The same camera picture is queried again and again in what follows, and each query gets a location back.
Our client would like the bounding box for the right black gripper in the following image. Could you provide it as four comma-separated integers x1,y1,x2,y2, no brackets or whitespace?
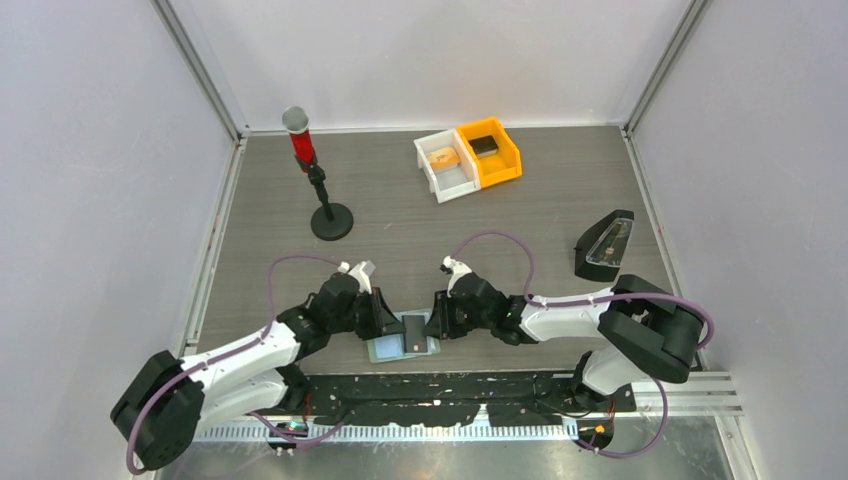
423,289,494,340

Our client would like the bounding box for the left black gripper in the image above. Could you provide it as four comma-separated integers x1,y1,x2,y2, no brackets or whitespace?
329,286,405,340

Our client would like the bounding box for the green card holder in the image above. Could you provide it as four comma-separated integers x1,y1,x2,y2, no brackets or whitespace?
366,310,441,364

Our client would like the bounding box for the black VIP credit card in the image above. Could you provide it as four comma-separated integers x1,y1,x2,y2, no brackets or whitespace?
402,315,429,355

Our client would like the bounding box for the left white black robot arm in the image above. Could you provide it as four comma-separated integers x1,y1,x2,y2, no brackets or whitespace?
110,272,405,475

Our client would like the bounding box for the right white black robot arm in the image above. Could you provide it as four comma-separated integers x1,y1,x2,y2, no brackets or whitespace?
423,273,709,411

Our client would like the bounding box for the orange card in white bin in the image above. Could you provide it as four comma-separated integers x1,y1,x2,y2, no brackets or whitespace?
426,146,460,171

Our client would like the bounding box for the black microphone stand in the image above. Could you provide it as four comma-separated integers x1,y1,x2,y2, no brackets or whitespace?
295,156,354,241

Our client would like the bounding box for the white plastic bin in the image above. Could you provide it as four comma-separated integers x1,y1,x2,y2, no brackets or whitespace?
413,128,482,203

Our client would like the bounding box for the orange plastic bin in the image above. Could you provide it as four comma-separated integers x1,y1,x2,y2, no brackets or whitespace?
457,117,523,189

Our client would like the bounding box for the black metronome clear cover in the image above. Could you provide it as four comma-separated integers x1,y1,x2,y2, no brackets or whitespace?
574,209,634,282

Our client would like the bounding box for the black item in orange bin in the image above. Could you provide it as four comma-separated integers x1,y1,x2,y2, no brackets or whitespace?
468,135,499,159

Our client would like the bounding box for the red grey microphone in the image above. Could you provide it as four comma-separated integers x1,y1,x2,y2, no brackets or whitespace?
282,106,316,173

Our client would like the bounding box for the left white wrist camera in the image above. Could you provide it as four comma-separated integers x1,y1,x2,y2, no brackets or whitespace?
337,260,376,294

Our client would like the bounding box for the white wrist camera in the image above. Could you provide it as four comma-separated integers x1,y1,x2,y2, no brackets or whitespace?
440,256,473,297
337,260,376,294

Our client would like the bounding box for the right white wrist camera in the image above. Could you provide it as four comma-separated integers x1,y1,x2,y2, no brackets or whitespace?
440,256,473,297

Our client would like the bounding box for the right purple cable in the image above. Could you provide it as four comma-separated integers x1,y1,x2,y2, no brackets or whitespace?
450,230,716,351

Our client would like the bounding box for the purple cable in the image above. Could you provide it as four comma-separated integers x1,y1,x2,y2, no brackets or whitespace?
450,230,716,351
125,254,342,477

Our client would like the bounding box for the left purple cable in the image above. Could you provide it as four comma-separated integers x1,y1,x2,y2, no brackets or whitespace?
125,254,342,477

